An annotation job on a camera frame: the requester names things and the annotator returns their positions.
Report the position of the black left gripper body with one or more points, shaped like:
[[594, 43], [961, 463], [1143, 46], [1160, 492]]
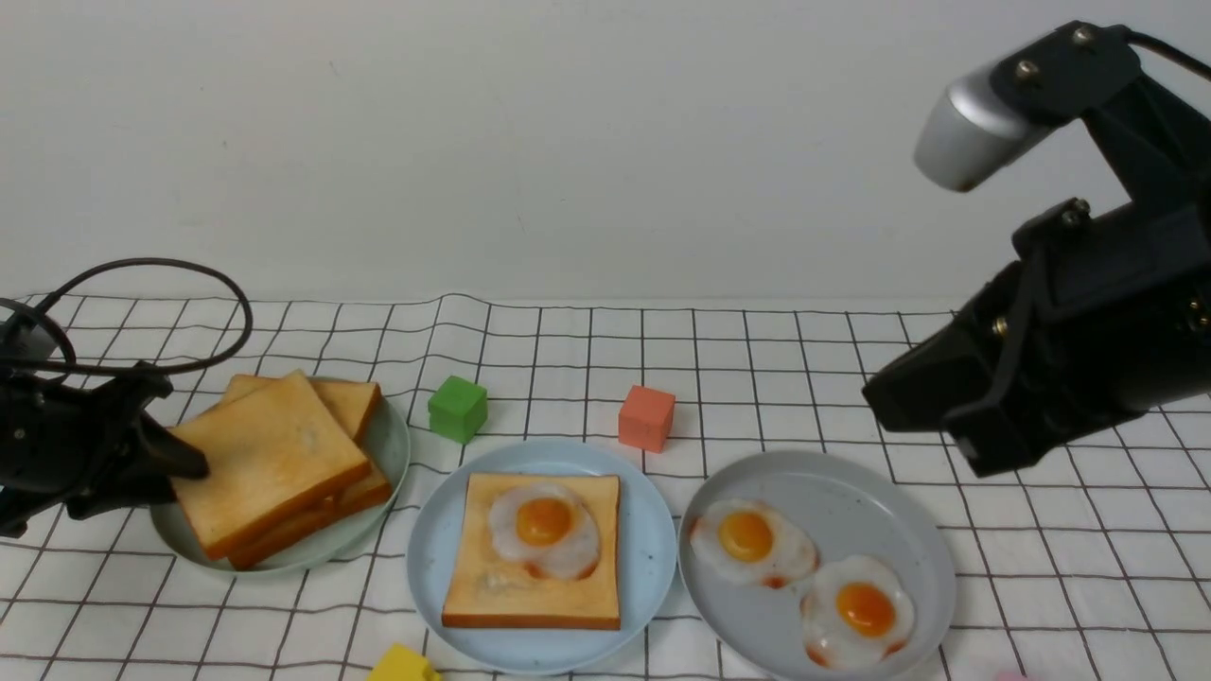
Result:
[[91, 450]]

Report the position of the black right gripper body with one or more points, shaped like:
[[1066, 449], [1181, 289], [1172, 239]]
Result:
[[1096, 321]]

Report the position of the toast slice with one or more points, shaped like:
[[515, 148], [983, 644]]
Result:
[[271, 454], [363, 495], [487, 593], [353, 404]]

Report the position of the fried egg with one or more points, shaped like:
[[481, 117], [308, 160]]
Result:
[[854, 614], [747, 542], [545, 529]]

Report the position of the white black-grid tablecloth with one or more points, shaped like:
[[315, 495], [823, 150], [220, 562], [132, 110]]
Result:
[[1091, 566]]

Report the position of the green plate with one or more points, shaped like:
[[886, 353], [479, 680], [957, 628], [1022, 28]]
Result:
[[387, 445]]

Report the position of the grey plate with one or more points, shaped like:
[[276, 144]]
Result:
[[845, 508]]

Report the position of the green cube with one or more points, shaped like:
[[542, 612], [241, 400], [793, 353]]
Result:
[[458, 409]]

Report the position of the yellow block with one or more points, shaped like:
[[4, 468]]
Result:
[[401, 663]]

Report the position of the orange cube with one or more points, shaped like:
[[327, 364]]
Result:
[[645, 418]]

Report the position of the light blue plate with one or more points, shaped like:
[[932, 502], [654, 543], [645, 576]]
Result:
[[647, 566]]

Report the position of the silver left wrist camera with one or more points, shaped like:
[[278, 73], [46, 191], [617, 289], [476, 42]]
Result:
[[23, 339]]

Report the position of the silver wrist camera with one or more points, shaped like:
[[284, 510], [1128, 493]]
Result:
[[23, 339], [1154, 142]]

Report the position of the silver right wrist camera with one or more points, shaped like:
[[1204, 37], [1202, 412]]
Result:
[[1154, 142]]

